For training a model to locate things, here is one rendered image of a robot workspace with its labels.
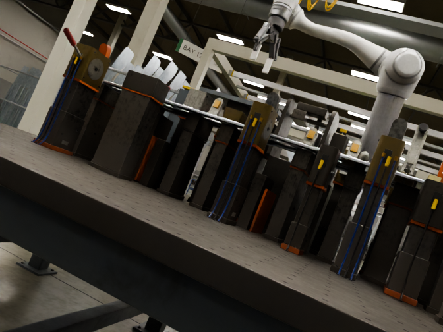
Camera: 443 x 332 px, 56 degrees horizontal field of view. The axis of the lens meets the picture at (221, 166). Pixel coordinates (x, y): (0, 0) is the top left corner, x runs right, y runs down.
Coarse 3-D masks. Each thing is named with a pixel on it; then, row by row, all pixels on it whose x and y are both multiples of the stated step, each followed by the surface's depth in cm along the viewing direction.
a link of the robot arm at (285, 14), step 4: (276, 4) 175; (280, 4) 174; (284, 4) 174; (272, 8) 176; (276, 8) 175; (280, 8) 174; (284, 8) 174; (288, 8) 175; (272, 12) 175; (276, 12) 174; (280, 12) 174; (284, 12) 174; (288, 12) 175; (268, 16) 179; (280, 16) 175; (284, 16) 174; (288, 16) 176; (284, 20) 177; (288, 20) 178
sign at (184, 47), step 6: (246, 0) 1241; (180, 42) 1188; (186, 42) 1193; (180, 48) 1189; (186, 48) 1194; (192, 48) 1200; (198, 48) 1205; (186, 54) 1195; (192, 54) 1201; (198, 54) 1206; (198, 60) 1207; (210, 66) 1218; (216, 66) 1223
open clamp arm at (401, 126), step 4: (396, 120) 105; (400, 120) 104; (404, 120) 104; (392, 124) 105; (396, 124) 105; (400, 124) 104; (404, 124) 104; (392, 128) 105; (396, 128) 105; (400, 128) 104; (404, 128) 104; (392, 132) 105; (396, 132) 105; (400, 132) 104; (404, 132) 104; (392, 136) 105; (396, 136) 105; (400, 136) 104
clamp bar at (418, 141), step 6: (420, 126) 131; (426, 126) 131; (420, 132) 134; (426, 132) 133; (414, 138) 133; (420, 138) 134; (414, 144) 134; (420, 144) 133; (408, 150) 133; (414, 150) 133; (420, 150) 132; (408, 156) 132; (414, 156) 132; (408, 162) 132; (414, 162) 131; (402, 168) 131; (414, 168) 130
